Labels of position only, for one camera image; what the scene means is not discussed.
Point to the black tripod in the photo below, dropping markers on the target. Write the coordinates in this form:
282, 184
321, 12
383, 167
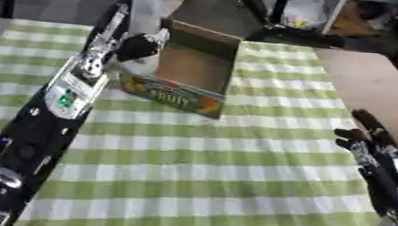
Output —
284, 32

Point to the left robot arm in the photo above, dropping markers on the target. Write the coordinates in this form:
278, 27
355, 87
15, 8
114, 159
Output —
37, 133

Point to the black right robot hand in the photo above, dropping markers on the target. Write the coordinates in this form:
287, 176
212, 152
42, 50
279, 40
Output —
380, 171

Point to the printed cardboard box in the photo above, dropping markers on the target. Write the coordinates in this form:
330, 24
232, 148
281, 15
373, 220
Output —
195, 68

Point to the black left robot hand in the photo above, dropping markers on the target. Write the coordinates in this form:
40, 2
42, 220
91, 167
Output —
135, 48

